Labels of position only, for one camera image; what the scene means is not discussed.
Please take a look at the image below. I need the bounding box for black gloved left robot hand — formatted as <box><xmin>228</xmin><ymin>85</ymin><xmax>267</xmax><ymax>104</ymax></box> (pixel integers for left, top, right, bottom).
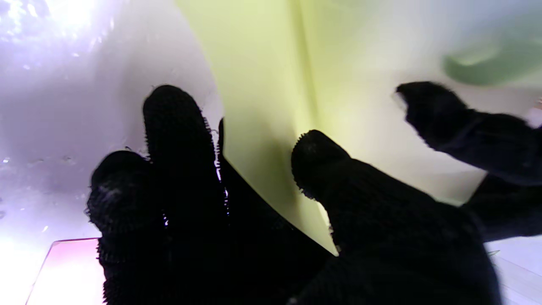
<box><xmin>395</xmin><ymin>80</ymin><xmax>542</xmax><ymax>243</ymax></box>

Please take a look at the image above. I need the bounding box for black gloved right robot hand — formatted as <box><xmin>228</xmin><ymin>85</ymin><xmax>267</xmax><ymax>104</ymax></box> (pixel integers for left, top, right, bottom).
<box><xmin>86</xmin><ymin>84</ymin><xmax>504</xmax><ymax>305</ymax></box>

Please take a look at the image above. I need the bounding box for yellow-green translucent file folder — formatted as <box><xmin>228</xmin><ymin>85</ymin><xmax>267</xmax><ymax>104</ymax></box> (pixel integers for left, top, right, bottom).
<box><xmin>176</xmin><ymin>0</ymin><xmax>542</xmax><ymax>255</ymax></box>

